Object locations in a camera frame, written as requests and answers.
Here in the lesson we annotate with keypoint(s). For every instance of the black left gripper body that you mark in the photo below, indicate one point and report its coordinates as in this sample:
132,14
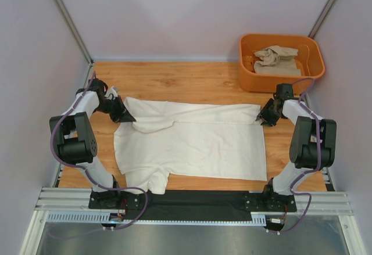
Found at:
113,107

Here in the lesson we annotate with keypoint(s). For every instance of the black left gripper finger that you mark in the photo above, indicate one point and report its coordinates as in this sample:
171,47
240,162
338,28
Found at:
122,119
125,112

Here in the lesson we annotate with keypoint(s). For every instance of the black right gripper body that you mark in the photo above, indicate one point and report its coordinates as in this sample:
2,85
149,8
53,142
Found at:
272,113

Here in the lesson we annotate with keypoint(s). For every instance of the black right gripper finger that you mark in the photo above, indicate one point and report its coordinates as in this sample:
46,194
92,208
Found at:
270,122
263,114

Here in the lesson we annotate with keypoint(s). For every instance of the white t shirt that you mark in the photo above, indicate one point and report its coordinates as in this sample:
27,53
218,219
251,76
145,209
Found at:
214,141

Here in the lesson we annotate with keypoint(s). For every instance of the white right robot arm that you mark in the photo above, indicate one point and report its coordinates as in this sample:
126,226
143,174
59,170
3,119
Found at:
312,145

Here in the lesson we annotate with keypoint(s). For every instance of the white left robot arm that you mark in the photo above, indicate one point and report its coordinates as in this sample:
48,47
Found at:
73,143

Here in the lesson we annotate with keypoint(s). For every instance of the orange plastic bin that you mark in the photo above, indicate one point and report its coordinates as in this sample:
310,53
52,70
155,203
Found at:
309,60

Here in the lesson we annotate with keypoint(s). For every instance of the beige t shirt in bin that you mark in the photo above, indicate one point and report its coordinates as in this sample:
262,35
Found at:
276,60

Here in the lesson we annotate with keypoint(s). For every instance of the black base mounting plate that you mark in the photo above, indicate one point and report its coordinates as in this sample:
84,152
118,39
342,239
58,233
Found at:
193,205

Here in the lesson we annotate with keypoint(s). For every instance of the aluminium extrusion rail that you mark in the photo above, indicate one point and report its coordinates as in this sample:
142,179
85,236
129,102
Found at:
76,199

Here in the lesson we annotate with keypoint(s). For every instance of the left aluminium frame post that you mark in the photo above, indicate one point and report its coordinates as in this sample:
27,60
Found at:
73,30

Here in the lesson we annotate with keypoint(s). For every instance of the aluminium frame post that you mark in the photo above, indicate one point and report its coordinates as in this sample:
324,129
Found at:
322,18
73,30

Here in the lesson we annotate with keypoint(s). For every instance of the grey slotted cable duct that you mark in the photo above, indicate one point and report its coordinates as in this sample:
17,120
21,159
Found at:
98,217

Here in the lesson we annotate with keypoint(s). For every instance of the right aluminium frame post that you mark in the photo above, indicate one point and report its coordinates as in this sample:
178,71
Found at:
322,18

